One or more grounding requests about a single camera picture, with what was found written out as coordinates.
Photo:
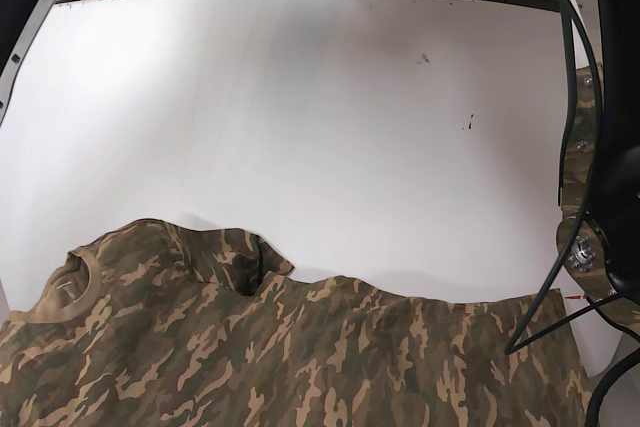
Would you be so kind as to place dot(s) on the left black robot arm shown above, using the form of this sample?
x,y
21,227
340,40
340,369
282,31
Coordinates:
x,y
599,156

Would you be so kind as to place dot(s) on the camouflage t-shirt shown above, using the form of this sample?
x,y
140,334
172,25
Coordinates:
x,y
155,324

